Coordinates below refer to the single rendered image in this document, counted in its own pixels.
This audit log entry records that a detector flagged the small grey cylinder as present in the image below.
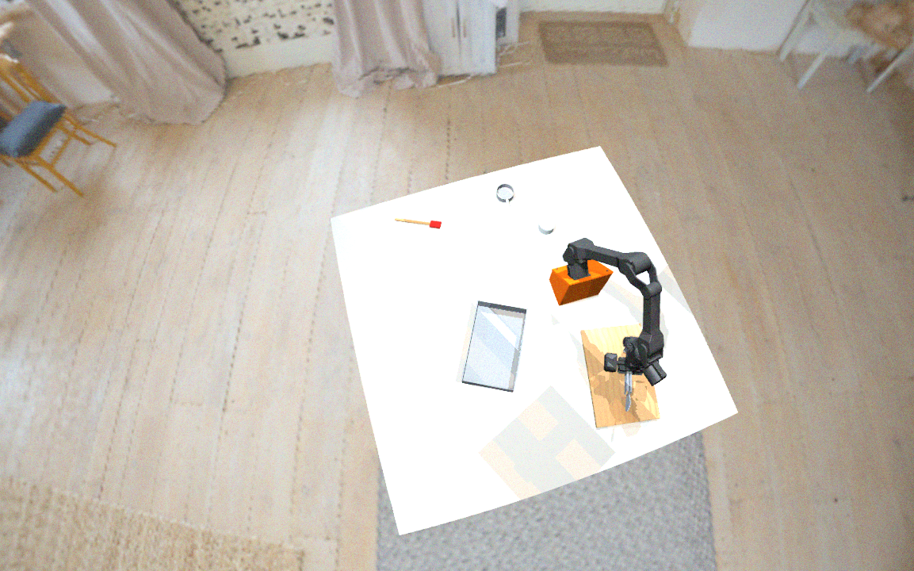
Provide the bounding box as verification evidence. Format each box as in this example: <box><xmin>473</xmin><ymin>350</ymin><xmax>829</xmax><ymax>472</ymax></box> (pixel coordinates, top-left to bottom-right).
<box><xmin>538</xmin><ymin>217</ymin><xmax>555</xmax><ymax>235</ymax></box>

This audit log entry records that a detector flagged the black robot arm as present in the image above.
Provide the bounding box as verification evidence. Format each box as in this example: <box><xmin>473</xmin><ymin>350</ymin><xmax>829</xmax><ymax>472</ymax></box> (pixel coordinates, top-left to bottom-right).
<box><xmin>562</xmin><ymin>238</ymin><xmax>667</xmax><ymax>386</ymax></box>

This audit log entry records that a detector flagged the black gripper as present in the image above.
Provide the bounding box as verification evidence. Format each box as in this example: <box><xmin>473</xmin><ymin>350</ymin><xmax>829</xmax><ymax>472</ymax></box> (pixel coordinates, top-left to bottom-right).
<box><xmin>603</xmin><ymin>349</ymin><xmax>643</xmax><ymax>376</ymax></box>

